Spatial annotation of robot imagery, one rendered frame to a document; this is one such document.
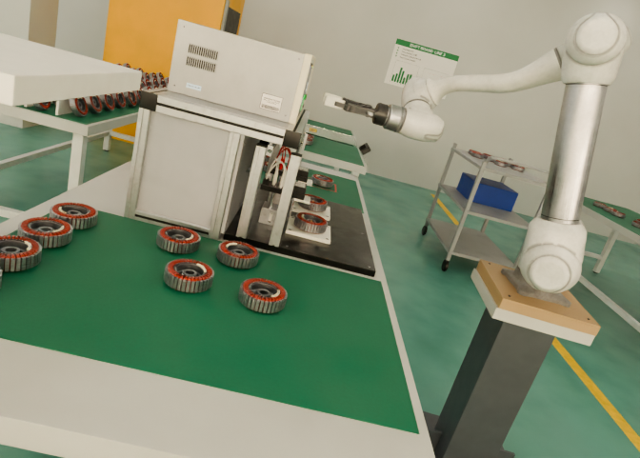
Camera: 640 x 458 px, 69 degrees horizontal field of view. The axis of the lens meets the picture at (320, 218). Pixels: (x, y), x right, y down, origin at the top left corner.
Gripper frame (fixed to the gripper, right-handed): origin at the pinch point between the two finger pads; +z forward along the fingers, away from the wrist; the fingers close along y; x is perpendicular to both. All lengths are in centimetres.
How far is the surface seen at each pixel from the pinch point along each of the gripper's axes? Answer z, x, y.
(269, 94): 20.1, -1.1, -22.2
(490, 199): -180, -66, 211
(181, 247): 32, -41, -52
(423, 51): -157, 43, 508
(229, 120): 28.5, -8.8, -35.7
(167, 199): 41, -36, -35
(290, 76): 15.2, 5.6, -22.2
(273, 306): 7, -39, -73
